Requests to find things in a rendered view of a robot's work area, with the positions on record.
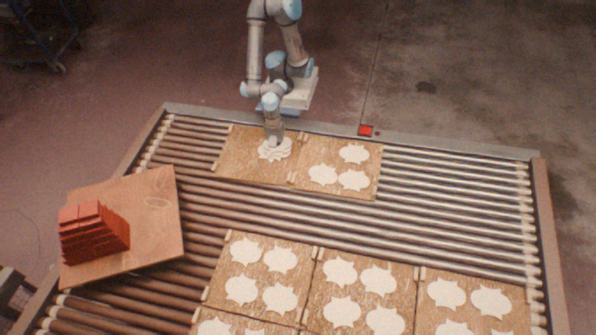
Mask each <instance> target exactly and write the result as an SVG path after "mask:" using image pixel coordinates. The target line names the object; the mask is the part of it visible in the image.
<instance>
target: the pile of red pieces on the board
mask: <svg viewBox="0 0 596 335"><path fill-rule="evenodd" d="M57 233H58V234H59V242H61V251H62V254H61V256H63V263H64V264H66V265H68V266H69V267H72V266H74V265H78V264H81V263H85V262H88V261H94V260H97V259H99V257H100V258H103V257H106V256H109V255H113V254H117V253H122V252H126V251H128V250H130V239H129V224H128V223H127V222H126V221H124V219H123V218H122V216H120V215H118V213H115V212H114V211H113V209H112V208H109V209H108V208H107V206H106V204H103V205H100V201H99V200H98V199H94V200H91V201H88V202H84V203H81V204H80V205H79V204H77V205H73V206H68V207H64V208H60V209H59V222H58V231H57Z"/></svg>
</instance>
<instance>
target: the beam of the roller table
mask: <svg viewBox="0 0 596 335"><path fill-rule="evenodd" d="M162 107H165V108H166V109H167V111H168V113H169V114H172V113H173V114H176V115H182V116H188V117H195V118H201V119H208V120H214V121H227V122H233V123H240V124H247V125H254V126H260V127H264V124H265V122H264V118H263V116H264V114H262V113H250V112H242V111H235V110H228V109H221V108H214V107H207V106H200V105H188V104H180V103H174V102H167V101H165V103H164V104H163V106H162ZM280 117H281V119H283V120H284V126H285V131H293V132H299V133H300V132H303V133H305V134H312V135H319V136H331V137H339V138H345V139H351V140H357V141H365V142H371V143H377V144H390V145H396V146H403V147H410V148H417V149H423V150H430V151H437V152H448V153H455V154H462V155H468V156H475V157H482V158H488V159H494V160H508V161H514V162H516V161H520V162H522V163H527V164H528V163H529V161H530V159H531V158H539V159H541V155H540V151H538V150H531V149H524V148H517V147H510V146H503V145H495V144H483V143H476V142H468V141H462V140H455V139H448V138H441V137H434V136H422V135H414V134H406V133H400V132H393V131H386V130H379V129H373V130H372V138H367V137H361V136H357V132H358V127H359V126H352V125H345V124H339V123H331V122H323V121H311V120H304V119H297V118H290V117H283V116H280ZM375 132H380V135H379V136H376V135H374V133H375Z"/></svg>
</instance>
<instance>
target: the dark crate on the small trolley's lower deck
mask: <svg viewBox="0 0 596 335"><path fill-rule="evenodd" d="M28 21H29V23H30V24H31V26H32V27H33V29H34V30H35V31H36V33H37V34H38V35H39V37H40V38H41V40H42V42H43V44H44V46H45V47H46V49H51V48H52V46H53V45H54V44H55V43H56V42H57V40H58V39H59V38H60V37H61V35H62V34H64V33H65V32H66V31H63V30H62V29H63V28H61V27H60V24H59V23H58V21H57V20H36V19H28ZM22 31H24V33H23V34H22V35H21V36H19V34H20V33H21V32H22ZM9 36H10V38H11V39H12V42H13V43H15V45H16V46H17V48H27V49H41V47H40V46H39V44H38V43H37V41H36V39H35V38H34V37H33V35H32V34H31V32H30V31H29V29H28V28H27V26H26V25H25V23H24V22H23V21H22V22H21V23H20V24H19V25H18V26H17V27H16V28H15V29H14V30H13V32H12V33H11V34H10V35H9Z"/></svg>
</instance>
